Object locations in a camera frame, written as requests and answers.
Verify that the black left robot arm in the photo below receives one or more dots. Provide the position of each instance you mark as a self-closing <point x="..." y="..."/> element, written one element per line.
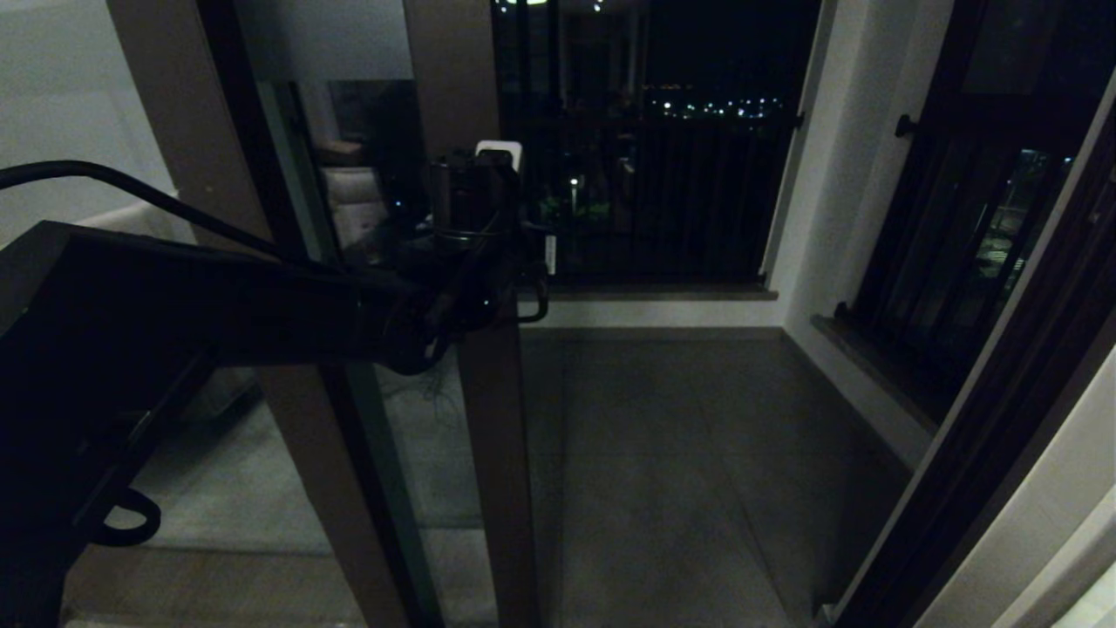
<point x="157" y="314"/>

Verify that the dark stone balcony ledge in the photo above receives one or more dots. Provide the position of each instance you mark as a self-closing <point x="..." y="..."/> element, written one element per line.
<point x="663" y="296"/>

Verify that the light grey rug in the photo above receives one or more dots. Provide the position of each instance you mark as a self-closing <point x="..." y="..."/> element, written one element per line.
<point x="235" y="488"/>

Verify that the brown framed sliding glass door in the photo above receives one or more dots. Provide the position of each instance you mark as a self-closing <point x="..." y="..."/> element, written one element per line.
<point x="497" y="436"/>

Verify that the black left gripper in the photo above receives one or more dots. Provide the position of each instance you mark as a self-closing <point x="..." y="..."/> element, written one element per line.
<point x="471" y="262"/>

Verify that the dark brown door jamb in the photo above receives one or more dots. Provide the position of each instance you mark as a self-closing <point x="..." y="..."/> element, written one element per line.
<point x="985" y="471"/>

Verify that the black metal balcony railing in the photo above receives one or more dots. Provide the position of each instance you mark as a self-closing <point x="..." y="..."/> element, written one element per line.
<point x="663" y="201"/>

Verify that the brown framed fixed glass panel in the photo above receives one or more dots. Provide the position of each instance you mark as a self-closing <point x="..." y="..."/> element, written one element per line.
<point x="323" y="453"/>

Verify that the dark stone window sill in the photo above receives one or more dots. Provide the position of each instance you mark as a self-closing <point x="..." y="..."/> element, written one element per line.
<point x="872" y="375"/>

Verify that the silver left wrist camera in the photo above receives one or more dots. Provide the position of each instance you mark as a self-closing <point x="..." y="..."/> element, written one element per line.
<point x="500" y="153"/>

